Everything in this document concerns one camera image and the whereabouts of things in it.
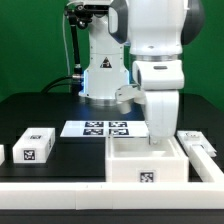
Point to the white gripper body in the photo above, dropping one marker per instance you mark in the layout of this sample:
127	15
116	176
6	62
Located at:
161	113

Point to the white fence wall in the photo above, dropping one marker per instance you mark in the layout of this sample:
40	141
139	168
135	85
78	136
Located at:
81	196

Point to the white base tag plate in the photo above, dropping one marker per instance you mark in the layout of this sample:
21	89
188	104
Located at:
104	128

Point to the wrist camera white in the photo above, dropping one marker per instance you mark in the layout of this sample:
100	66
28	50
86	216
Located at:
127	94

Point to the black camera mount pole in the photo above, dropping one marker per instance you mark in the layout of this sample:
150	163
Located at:
78	18

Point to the white cabinet body box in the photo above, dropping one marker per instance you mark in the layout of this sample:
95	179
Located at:
135	160

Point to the white block left edge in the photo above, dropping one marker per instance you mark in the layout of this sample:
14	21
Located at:
2	154

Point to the white cabinet door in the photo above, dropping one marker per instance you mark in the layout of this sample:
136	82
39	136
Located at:
189	139

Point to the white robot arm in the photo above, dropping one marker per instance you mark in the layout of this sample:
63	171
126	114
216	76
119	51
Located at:
136	48

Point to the white cabinet top block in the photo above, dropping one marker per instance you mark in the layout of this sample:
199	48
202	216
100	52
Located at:
34	146

